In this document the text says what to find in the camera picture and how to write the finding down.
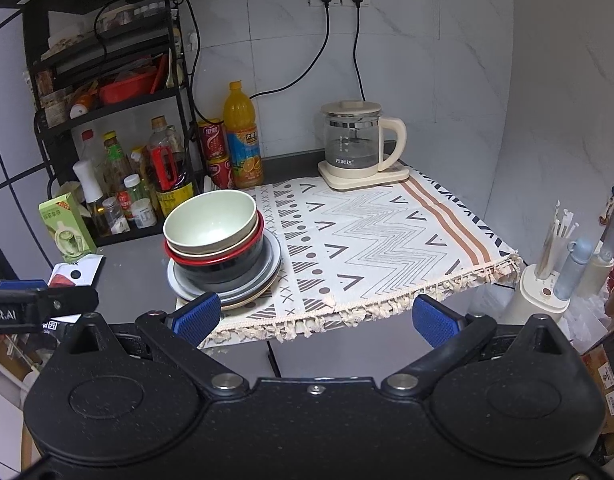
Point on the cardboard box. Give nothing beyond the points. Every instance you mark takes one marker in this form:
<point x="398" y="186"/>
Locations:
<point x="599" y="380"/>

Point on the red plastic container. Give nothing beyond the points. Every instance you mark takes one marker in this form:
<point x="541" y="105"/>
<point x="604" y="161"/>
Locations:
<point x="127" y="90"/>

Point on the black bowl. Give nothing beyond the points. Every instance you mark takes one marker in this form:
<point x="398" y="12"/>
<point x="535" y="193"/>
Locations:
<point x="222" y="277"/>

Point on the pale green bowl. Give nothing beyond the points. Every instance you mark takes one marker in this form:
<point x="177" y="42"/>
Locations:
<point x="207" y="220"/>

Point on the cream kettle base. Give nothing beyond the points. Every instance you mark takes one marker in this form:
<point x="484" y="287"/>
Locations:
<point x="357" y="180"/>

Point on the pale blue bottle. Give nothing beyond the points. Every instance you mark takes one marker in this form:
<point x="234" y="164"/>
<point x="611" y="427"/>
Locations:
<point x="572" y="275"/>

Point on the cream utensil holder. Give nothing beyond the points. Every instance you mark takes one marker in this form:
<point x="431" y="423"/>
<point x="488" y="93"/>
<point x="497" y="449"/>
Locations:
<point x="532" y="300"/>

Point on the green cap sauce bottle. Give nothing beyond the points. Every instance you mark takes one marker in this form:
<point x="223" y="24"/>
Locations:
<point x="117" y="165"/>

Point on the orange juice bottle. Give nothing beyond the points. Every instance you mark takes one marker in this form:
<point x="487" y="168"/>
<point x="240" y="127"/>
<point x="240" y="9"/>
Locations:
<point x="242" y="145"/>

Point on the black metal rack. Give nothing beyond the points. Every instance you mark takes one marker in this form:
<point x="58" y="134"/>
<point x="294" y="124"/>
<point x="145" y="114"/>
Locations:
<point x="132" y="102"/>

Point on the small white jar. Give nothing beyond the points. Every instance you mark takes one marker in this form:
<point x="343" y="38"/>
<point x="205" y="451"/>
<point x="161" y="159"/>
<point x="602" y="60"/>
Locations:
<point x="143" y="214"/>

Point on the red and white packet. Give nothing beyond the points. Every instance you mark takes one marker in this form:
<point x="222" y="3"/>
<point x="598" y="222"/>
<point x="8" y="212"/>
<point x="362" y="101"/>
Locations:
<point x="82" y="270"/>

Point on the green carton box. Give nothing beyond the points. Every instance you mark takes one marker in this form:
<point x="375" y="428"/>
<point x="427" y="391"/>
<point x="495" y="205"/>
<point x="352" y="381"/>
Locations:
<point x="62" y="220"/>

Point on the cream bottle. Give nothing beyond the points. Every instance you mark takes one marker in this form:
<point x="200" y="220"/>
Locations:
<point x="596" y="280"/>

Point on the red drink can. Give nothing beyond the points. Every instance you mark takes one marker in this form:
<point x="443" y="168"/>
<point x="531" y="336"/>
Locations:
<point x="221" y="172"/>
<point x="213" y="140"/>

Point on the patterned fringed tablecloth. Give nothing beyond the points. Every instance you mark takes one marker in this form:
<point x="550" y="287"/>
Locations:
<point x="367" y="240"/>

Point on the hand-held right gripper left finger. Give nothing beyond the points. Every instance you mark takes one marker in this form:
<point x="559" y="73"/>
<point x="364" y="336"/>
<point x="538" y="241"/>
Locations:
<point x="197" y="311"/>

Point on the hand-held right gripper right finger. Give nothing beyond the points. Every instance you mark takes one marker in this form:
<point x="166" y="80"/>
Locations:
<point x="434" y="321"/>

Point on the glass electric kettle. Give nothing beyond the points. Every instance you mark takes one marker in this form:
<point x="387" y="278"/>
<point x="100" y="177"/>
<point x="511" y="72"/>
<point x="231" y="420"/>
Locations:
<point x="352" y="145"/>

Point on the white cap oil bottle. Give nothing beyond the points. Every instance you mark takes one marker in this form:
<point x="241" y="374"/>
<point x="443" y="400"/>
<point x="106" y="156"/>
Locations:
<point x="94" y="195"/>

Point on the beige bowl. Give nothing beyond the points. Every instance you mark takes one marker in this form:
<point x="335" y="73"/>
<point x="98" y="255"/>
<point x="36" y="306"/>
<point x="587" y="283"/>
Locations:
<point x="217" y="256"/>

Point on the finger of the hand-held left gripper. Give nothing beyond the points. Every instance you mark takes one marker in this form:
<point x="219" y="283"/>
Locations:
<point x="67" y="302"/>

